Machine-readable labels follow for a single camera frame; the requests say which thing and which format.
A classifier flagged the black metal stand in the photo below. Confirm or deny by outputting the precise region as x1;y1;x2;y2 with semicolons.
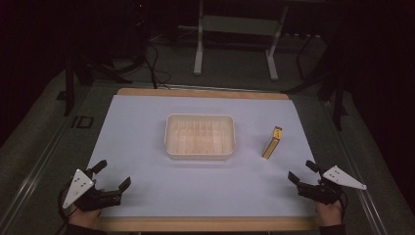
283;32;349;132
63;48;134;118

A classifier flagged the black floor cable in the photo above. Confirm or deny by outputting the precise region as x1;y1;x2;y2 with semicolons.
142;41;173;90

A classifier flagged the black floor bracket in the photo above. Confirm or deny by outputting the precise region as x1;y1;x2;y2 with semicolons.
70;115;95;129

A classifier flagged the cream plastic tray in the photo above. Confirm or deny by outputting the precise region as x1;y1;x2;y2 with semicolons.
163;113;237;162

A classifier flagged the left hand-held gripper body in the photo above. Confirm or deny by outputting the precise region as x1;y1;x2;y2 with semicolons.
62;167;123;213

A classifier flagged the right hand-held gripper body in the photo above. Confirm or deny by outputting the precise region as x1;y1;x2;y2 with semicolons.
297;164;368;206

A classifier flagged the yellow slim box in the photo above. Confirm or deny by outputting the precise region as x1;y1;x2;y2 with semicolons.
261;125;284;161

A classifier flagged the light blue table mat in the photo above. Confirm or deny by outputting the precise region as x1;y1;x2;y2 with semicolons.
87;94;323;218

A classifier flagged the person's left hand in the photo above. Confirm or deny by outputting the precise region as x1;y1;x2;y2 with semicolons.
68;208;103;230

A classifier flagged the person's right hand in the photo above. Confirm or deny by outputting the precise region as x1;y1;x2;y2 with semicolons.
313;199;345;227

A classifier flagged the white metal stand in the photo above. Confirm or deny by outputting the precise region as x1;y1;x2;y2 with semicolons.
193;0;291;82

